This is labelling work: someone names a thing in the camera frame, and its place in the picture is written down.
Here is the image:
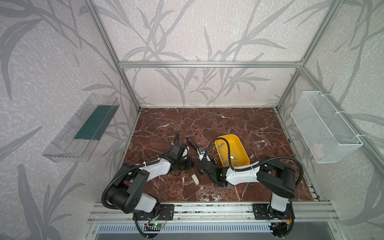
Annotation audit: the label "yellow plastic tray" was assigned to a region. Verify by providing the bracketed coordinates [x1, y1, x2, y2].
[215, 134, 250, 168]

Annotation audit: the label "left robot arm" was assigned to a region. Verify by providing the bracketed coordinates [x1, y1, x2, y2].
[101, 143, 194, 218]

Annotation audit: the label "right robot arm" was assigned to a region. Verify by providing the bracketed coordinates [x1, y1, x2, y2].
[198, 154, 304, 213]

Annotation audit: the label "staple strips in tray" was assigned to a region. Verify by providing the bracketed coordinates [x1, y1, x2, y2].
[217, 143, 240, 167]

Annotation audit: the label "green circuit board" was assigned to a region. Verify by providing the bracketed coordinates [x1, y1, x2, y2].
[144, 222, 166, 232]

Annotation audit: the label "aluminium front rail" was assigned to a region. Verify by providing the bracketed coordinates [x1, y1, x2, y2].
[87, 202, 339, 224]

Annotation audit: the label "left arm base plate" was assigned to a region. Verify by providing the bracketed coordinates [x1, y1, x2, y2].
[134, 204, 175, 221]

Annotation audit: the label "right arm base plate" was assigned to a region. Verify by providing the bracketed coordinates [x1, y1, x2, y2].
[252, 203, 274, 220]

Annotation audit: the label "clear plastic wall shelf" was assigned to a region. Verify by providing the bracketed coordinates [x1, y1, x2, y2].
[43, 94, 120, 163]

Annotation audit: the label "white wire basket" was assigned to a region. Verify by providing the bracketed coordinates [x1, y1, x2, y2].
[291, 91, 364, 164]

